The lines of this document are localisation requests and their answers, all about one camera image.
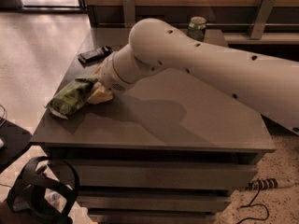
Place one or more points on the right metal rail bracket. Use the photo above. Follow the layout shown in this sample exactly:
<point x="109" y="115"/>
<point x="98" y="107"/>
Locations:
<point x="263" y="12"/>

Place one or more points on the metal rail bracket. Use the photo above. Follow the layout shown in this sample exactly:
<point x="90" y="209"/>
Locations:
<point x="263" y="12"/>
<point x="128" y="13"/>

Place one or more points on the black VR headset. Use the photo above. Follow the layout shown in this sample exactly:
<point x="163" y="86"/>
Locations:
<point x="27" y="195"/>

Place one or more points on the striped power strip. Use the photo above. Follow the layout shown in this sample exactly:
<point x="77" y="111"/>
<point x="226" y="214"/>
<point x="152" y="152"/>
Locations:
<point x="270" y="183"/>

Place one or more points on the left metal rail bracket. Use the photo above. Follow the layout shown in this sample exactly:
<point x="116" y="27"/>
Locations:
<point x="128" y="13"/>

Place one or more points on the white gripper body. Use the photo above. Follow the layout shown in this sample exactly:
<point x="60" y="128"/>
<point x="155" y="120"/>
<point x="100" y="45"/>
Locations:
<point x="109" y="74"/>

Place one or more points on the black side table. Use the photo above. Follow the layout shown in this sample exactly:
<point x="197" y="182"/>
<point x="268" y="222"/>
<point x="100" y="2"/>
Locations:
<point x="15" y="142"/>

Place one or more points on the horizontal metal rail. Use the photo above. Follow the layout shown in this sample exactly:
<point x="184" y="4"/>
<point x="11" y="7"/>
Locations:
<point x="229" y="26"/>

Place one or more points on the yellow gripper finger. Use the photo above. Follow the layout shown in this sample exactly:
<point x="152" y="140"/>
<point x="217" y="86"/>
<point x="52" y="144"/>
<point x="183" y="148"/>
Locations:
<point x="96" y="72"/>
<point x="99" y="94"/>

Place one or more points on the green jalapeno chip bag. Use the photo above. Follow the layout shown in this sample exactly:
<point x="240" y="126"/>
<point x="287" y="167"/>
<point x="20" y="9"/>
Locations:
<point x="71" y="97"/>

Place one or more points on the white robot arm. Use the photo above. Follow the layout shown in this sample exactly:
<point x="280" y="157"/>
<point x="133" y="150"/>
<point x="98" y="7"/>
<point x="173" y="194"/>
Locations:
<point x="267" y="84"/>

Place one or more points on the green soda can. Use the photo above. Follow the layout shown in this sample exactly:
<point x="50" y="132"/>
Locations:
<point x="197" y="28"/>

